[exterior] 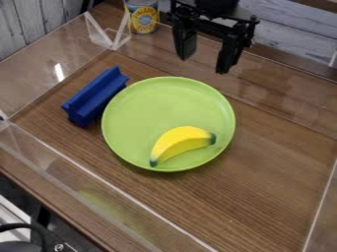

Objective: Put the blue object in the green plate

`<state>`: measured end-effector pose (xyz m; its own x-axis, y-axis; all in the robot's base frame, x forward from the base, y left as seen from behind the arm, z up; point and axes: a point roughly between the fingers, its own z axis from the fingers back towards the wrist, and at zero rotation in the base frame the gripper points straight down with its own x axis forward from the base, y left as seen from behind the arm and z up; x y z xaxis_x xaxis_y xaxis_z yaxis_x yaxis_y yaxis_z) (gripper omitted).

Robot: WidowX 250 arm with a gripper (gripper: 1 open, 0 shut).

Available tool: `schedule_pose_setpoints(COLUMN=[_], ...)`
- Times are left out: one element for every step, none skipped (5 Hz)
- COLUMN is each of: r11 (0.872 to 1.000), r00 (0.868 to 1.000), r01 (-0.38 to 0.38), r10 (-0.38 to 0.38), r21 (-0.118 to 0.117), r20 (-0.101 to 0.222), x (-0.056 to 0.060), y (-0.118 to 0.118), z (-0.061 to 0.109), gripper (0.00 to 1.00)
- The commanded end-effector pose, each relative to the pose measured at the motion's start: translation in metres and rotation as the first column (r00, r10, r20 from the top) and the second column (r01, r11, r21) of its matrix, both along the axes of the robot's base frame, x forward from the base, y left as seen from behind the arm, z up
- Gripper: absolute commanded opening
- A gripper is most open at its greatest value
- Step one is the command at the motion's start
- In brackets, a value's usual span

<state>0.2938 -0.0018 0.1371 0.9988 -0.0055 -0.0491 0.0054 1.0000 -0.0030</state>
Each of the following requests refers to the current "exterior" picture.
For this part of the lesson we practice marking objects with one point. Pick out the yellow blue labelled can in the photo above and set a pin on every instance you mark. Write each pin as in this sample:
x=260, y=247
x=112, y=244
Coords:
x=143, y=15

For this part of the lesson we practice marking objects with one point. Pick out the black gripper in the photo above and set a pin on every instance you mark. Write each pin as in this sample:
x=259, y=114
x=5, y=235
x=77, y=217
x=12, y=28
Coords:
x=216, y=17

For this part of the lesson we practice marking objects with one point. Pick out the clear acrylic tray walls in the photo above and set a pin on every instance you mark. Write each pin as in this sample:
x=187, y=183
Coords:
x=263, y=198

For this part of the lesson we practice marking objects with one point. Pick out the blue plastic block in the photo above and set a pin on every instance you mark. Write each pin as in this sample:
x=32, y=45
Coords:
x=85, y=105

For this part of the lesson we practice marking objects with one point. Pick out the green plate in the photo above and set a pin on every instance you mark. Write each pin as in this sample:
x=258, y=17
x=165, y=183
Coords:
x=159, y=104

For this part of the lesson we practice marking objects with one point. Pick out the yellow toy banana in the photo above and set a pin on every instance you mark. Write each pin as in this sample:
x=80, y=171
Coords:
x=177, y=141

